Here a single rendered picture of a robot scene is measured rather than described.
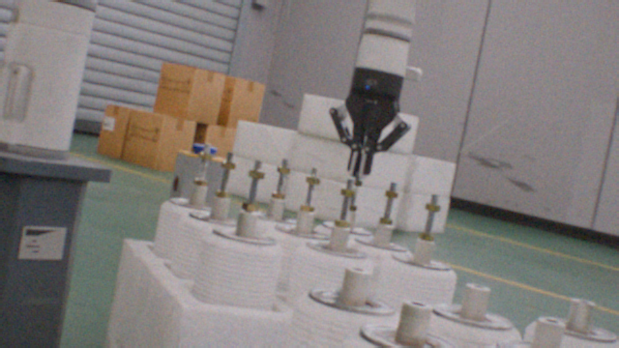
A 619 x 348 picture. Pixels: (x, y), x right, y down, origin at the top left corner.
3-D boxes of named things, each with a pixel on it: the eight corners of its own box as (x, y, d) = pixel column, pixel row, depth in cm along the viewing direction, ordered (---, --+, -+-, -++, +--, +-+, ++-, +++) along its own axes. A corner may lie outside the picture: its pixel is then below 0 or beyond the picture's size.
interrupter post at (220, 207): (228, 225, 113) (233, 200, 113) (210, 222, 112) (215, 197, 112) (223, 222, 115) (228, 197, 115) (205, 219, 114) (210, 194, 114)
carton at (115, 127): (135, 158, 549) (144, 109, 547) (159, 163, 533) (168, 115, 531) (96, 152, 526) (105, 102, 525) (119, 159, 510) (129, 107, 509)
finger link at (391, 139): (403, 119, 129) (371, 142, 131) (410, 130, 128) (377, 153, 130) (408, 121, 131) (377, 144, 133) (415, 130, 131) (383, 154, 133)
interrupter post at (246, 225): (244, 243, 101) (250, 214, 101) (228, 237, 102) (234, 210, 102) (257, 243, 103) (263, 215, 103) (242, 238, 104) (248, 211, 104)
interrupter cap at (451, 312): (453, 329, 74) (455, 321, 74) (415, 306, 81) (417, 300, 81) (527, 337, 77) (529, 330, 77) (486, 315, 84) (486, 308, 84)
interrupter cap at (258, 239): (247, 247, 97) (248, 241, 97) (197, 232, 102) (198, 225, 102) (288, 248, 103) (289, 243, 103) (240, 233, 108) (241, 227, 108)
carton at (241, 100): (255, 132, 543) (265, 84, 542) (226, 127, 525) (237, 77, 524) (223, 125, 563) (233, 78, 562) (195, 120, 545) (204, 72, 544)
